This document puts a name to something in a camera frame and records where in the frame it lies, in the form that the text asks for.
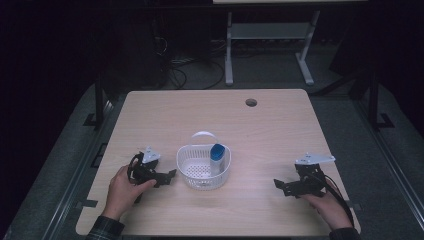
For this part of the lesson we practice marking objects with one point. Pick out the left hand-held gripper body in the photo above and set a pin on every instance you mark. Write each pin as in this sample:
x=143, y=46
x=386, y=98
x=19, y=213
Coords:
x=143, y=170

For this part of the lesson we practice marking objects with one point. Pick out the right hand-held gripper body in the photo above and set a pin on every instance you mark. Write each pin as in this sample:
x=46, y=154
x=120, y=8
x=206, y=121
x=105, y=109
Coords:
x=310, y=180

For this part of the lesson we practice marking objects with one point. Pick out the person's left hand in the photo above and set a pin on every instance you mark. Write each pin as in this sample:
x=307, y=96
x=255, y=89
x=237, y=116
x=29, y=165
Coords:
x=121, y=195

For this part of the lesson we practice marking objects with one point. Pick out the aluminium floor rail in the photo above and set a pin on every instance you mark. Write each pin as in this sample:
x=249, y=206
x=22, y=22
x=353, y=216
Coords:
x=393, y=160
x=75, y=173

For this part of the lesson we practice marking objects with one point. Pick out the white plastic basket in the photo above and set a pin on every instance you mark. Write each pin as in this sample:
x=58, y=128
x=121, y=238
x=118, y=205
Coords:
x=196, y=168

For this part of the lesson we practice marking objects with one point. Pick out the person's right hand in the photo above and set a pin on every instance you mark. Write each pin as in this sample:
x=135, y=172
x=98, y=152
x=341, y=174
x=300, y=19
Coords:
x=328, y=208

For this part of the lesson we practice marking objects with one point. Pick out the black metal post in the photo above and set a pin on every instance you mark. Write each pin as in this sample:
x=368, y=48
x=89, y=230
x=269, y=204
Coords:
x=373, y=100
x=99, y=103

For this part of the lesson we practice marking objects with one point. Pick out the grey metal table frame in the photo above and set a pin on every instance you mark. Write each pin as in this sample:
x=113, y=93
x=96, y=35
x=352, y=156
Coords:
x=270, y=31

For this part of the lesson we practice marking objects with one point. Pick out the black tape strip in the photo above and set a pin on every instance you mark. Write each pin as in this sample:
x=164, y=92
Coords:
x=89, y=203

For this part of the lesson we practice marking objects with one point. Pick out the white bottle with blue cap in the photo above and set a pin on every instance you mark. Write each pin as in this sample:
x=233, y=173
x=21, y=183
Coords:
x=217, y=160

